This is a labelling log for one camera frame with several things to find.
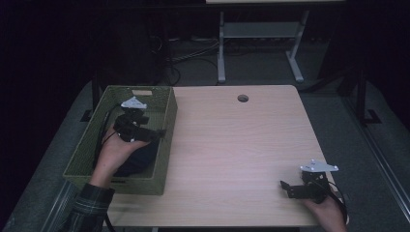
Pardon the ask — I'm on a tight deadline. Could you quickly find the black metal stand leg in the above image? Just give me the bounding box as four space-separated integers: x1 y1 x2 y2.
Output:
337 64 383 126

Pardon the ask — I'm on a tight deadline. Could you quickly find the green woven basket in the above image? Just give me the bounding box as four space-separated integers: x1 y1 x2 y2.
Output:
62 84 179 196

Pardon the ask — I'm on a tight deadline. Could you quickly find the bundle of floor cables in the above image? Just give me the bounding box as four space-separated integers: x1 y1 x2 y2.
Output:
162 36 220 85

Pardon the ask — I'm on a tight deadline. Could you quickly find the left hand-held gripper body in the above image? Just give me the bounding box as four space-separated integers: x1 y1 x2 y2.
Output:
113 96 153 144

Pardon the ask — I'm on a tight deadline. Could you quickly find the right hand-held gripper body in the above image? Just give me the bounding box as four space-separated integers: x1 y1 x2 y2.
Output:
297 159 339 205

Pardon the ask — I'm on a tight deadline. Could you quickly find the dark blue knit sweater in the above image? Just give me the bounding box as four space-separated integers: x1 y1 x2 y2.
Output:
113 138 161 178

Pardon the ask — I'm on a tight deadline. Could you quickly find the white metal stand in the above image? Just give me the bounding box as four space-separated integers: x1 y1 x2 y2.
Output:
217 10 310 84

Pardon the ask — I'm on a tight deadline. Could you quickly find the metal floor rail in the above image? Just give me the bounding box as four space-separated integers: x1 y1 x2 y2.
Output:
342 96 410 223
40 180 78 232

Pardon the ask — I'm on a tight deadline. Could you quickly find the right hand-held gripper black cable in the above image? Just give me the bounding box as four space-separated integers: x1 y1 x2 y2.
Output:
317 180 349 226

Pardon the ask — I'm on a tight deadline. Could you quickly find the person's left hand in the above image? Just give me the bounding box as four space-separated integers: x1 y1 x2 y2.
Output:
90 125 152 189

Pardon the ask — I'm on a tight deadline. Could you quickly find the person's right hand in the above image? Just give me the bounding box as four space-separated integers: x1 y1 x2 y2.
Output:
303 183 349 232

